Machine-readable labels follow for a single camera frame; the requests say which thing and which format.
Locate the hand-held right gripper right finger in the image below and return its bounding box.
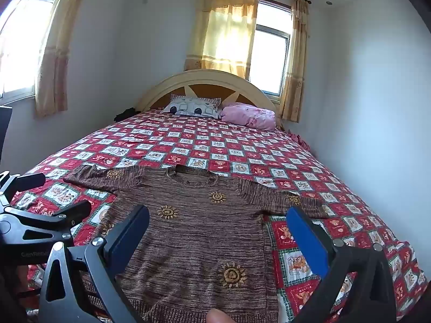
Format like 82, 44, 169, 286
286, 206, 398, 323

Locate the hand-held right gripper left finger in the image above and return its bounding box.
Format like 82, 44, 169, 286
40, 205, 150, 323

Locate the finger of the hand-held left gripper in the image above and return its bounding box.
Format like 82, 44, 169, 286
0, 200, 92, 240
0, 171, 46, 203

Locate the brown knitted sweater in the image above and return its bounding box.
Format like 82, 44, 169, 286
63, 164, 329, 323

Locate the person's right hand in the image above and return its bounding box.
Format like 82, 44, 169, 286
205, 310, 234, 323

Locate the dark furniture edge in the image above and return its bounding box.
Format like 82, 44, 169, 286
0, 106, 13, 165

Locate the red checkered bedspread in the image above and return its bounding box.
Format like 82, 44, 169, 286
10, 109, 426, 322

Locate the dark cloth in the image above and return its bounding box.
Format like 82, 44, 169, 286
114, 107, 141, 122

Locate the window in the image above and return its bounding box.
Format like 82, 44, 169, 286
0, 0, 56, 101
248, 0, 292, 104

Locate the pink pillow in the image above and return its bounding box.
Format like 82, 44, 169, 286
220, 102, 277, 131

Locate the white patterned pillow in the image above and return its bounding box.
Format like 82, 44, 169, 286
161, 94, 222, 119

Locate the cream wooden headboard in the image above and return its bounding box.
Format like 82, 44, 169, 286
136, 69, 278, 114

